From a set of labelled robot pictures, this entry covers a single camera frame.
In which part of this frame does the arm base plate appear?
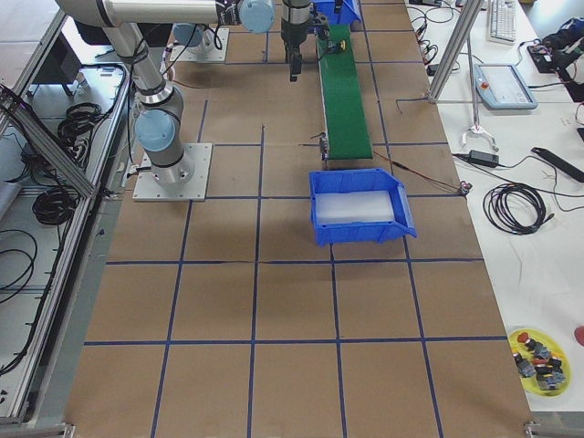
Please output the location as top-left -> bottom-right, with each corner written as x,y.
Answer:
132,143 -> 213,202
169,25 -> 229,64

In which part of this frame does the white keyboard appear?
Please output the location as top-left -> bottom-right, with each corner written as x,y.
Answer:
486,0 -> 517,45

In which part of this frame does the black power adapter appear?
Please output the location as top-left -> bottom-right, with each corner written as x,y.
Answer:
468,150 -> 499,168

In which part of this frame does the near blue storage bin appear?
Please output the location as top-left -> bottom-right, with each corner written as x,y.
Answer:
309,168 -> 417,245

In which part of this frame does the aluminium frame post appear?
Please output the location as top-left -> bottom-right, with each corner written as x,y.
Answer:
427,0 -> 483,103

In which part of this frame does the green conveyor belt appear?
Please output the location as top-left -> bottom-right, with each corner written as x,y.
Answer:
317,25 -> 373,161

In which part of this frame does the white claw grabber tool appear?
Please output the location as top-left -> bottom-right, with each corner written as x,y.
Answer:
462,37 -> 499,152

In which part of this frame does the blue storage bin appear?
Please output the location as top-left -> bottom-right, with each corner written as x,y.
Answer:
309,168 -> 417,245
313,0 -> 361,25

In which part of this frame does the black flat bar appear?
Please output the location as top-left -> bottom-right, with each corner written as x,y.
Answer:
531,147 -> 584,183

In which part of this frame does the yellow plate of buttons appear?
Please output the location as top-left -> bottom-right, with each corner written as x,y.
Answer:
507,328 -> 571,397

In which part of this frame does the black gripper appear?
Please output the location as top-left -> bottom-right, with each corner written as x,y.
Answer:
280,0 -> 342,82

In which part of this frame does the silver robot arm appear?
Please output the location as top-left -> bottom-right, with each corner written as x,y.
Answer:
172,1 -> 329,50
58,1 -> 276,185

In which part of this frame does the coiled black cable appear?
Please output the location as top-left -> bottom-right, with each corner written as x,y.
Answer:
482,182 -> 557,236

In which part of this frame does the far blue storage bin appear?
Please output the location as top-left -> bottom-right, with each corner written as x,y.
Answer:
313,0 -> 361,25

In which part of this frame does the white foam pad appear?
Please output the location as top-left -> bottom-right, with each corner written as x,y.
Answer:
315,191 -> 395,224

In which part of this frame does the teach pendant tablet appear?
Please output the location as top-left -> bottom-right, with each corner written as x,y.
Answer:
473,64 -> 538,110

